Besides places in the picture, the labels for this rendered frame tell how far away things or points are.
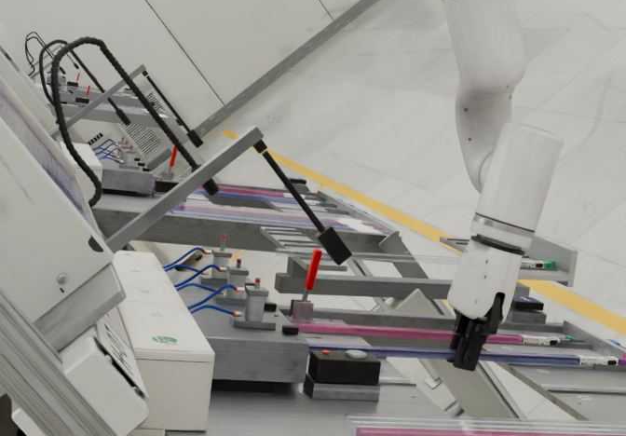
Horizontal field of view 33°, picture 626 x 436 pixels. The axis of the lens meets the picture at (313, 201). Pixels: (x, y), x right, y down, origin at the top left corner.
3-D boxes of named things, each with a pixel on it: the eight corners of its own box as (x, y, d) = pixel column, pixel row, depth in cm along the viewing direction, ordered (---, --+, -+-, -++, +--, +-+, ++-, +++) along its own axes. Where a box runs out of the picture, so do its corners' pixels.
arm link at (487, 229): (463, 209, 145) (456, 229, 145) (491, 220, 137) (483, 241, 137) (516, 224, 148) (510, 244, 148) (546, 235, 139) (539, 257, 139)
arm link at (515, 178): (464, 208, 146) (487, 218, 137) (493, 116, 145) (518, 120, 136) (519, 224, 148) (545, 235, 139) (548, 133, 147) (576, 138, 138)
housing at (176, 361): (143, 348, 151) (154, 251, 149) (199, 490, 104) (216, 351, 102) (86, 346, 148) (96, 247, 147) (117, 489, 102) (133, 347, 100)
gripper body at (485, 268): (460, 224, 146) (436, 300, 147) (492, 237, 136) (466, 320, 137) (508, 237, 148) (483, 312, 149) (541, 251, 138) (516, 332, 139)
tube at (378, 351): (624, 364, 151) (625, 357, 151) (629, 367, 150) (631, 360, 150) (282, 349, 137) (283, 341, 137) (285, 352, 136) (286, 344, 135)
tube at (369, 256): (550, 267, 188) (551, 261, 188) (553, 269, 187) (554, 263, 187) (274, 254, 174) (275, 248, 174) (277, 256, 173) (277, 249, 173)
